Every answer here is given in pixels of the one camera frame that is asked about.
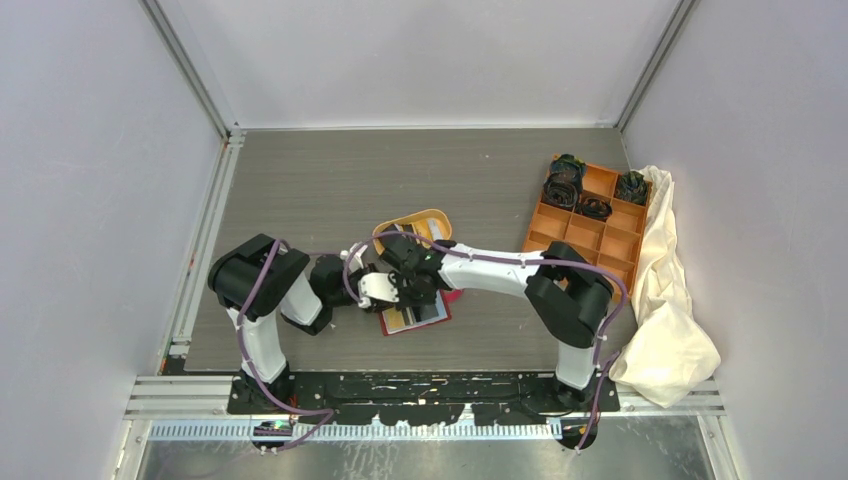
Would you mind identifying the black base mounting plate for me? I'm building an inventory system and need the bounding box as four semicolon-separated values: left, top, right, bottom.
227;369;621;429

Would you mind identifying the red card holder wallet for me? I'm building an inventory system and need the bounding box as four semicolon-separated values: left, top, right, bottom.
379;290;464;336

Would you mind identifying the gold credit card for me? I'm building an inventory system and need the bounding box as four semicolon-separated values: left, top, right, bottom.
381;308;418;335

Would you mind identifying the cream cloth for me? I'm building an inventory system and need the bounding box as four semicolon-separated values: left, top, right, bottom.
610;165;721;408

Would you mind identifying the rolled dark patterned belt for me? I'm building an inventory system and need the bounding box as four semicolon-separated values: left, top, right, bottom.
548;154;588;179

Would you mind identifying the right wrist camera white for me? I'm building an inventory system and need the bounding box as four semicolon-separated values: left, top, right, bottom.
357;272;399;312

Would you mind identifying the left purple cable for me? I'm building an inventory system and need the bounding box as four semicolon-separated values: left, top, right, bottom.
235;239;339;453

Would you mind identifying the rolled black belt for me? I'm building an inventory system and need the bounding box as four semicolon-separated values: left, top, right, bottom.
542;172;583;211

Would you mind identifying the rolled green dark belt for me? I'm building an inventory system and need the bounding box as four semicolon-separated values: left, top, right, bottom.
614;170;650;206

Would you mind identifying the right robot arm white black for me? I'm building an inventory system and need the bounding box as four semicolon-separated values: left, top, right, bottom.
380;232;614;411

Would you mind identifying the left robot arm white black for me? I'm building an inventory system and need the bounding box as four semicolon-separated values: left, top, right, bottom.
207;234;353;413

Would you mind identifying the orange compartment organizer tray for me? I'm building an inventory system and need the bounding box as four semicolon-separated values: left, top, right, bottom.
522;163;653;293

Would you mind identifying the orange oval card tray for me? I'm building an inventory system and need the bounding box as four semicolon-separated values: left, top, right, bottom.
372;208;453;255

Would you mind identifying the coiled black strap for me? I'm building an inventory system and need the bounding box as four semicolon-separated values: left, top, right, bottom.
574;197;613;223

